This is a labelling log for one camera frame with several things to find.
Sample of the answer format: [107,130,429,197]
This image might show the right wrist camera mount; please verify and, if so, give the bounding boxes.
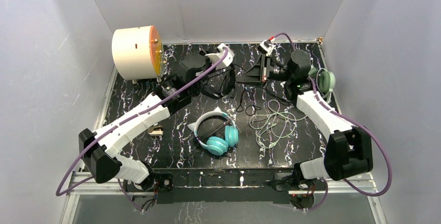
[258,38,275,57]

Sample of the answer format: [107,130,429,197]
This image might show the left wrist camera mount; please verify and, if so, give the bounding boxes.
[205,43,235,70]

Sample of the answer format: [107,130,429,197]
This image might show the black headphones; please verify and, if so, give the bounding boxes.
[201,64,236,100]

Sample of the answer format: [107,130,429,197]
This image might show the teal cat-ear headphones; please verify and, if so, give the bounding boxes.
[188,107,239,156]

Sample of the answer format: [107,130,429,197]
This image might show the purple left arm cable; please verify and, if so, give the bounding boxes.
[55,46,230,213]

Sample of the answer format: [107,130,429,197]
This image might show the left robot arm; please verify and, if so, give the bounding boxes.
[79,49,234,191]

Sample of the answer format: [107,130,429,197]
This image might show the green headphones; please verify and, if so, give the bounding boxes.
[309,66,336,96]

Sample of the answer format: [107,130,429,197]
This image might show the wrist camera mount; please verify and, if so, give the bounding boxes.
[258,38,275,57]
[205,43,235,70]

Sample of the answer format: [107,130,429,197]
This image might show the small tan white clip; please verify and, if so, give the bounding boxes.
[147,125,164,137]

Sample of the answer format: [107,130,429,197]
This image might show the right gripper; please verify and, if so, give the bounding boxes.
[236,54,293,87]

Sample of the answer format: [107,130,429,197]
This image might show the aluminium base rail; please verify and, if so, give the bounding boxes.
[62,168,386,224]

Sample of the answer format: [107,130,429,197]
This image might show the green headphone cable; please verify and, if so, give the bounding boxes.
[249,91,333,150]

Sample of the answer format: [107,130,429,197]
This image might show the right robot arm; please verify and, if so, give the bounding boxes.
[236,50,373,190]

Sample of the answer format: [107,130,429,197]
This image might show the cream cylindrical drum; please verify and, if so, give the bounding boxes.
[111,25,163,81]

